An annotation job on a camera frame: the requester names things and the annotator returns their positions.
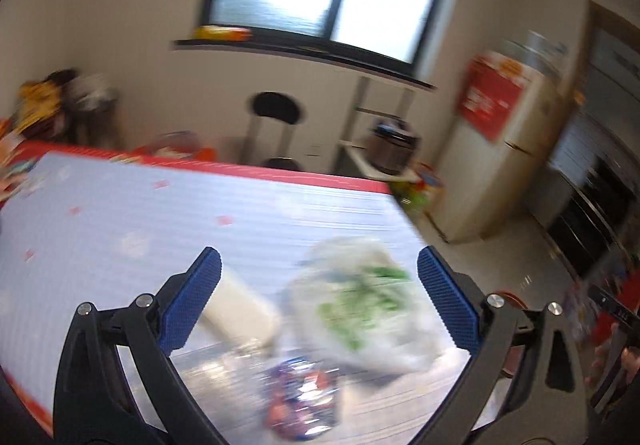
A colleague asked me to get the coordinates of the clear plastic wrapper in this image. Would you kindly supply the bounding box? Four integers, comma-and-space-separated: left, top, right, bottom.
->
175, 340, 281, 406

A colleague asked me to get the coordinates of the clear green print plastic bag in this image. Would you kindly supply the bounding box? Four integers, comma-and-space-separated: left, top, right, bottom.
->
282, 236, 453, 373

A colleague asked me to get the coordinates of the black window sill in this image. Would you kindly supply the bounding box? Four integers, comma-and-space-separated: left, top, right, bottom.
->
172, 39, 436, 90

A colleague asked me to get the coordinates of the green yellow shopping bag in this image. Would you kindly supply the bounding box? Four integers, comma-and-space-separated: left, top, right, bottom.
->
390, 165, 446, 216

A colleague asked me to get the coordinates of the cream refrigerator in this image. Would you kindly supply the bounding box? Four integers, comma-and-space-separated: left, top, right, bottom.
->
430, 42, 563, 243

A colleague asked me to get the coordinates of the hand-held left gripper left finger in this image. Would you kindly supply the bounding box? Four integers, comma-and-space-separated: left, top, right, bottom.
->
52, 246, 231, 445

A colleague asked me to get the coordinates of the brown trash bin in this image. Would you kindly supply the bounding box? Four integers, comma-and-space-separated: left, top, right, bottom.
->
492, 292, 526, 378

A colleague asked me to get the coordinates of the black round stool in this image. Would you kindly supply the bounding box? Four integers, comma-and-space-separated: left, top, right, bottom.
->
245, 92, 306, 170

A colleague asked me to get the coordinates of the blue silver snack packet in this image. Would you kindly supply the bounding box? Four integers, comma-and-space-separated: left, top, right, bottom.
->
262, 357, 346, 441

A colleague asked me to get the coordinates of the red printed cloth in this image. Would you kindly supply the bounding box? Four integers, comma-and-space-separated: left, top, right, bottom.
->
456, 52, 533, 143

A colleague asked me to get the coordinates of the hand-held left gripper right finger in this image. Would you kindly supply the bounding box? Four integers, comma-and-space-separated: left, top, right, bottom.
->
417, 246, 587, 445

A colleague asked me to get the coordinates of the electric pressure cooker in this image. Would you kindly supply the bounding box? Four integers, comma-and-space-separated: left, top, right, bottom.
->
367, 120, 421, 176

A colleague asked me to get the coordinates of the black built-in oven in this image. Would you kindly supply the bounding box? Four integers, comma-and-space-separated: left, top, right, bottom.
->
545, 155, 631, 276

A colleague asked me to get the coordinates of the red stool with clear cover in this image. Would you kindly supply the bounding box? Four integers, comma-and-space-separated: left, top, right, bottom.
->
135, 131, 218, 163

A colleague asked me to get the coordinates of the orange snack packet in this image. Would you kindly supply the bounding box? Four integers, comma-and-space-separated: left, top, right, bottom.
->
192, 25, 253, 42

